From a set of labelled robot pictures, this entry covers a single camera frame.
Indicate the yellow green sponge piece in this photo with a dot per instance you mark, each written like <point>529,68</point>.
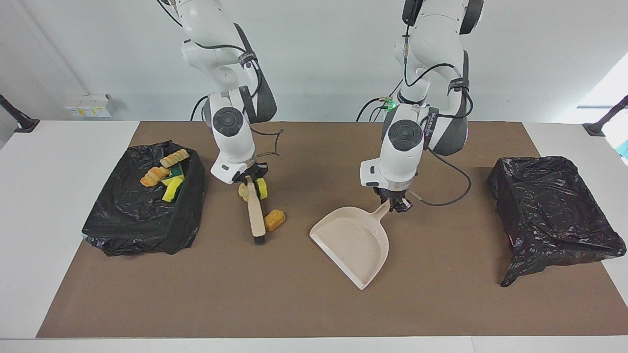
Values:
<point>172,191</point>
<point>176,171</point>
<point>263,190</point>

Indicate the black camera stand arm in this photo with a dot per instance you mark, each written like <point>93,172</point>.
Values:
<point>22,122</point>
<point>601,125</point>

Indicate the beige hand brush black bristles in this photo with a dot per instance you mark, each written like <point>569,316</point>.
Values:
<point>256,215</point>

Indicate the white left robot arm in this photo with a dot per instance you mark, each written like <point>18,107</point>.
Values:
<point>402,147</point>

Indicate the pale beige foam chunk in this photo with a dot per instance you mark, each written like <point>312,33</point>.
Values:
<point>174,158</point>
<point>243,192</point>

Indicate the black bag-lined trash bin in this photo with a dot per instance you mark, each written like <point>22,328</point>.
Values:
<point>137,215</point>

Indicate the beige plastic dustpan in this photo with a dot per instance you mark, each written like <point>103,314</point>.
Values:
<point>353,245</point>

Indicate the right black bag bin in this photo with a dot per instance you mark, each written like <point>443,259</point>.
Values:
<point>549,215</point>

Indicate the teal box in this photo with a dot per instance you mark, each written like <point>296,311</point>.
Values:
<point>624,148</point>

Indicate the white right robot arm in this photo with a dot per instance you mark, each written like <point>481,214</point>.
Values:
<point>230,132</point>

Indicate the brown table mat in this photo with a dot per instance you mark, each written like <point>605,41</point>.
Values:
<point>314,314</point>

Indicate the orange croissant toy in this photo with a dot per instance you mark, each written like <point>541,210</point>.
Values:
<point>154,176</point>

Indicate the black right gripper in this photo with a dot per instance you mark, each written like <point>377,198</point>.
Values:
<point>251,172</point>

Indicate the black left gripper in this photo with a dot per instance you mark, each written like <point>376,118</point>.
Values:
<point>392,194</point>

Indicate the brown bread roll toy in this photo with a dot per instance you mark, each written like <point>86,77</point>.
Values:
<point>274,220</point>

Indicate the white wall box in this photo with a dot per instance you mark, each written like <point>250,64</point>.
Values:
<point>88,105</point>

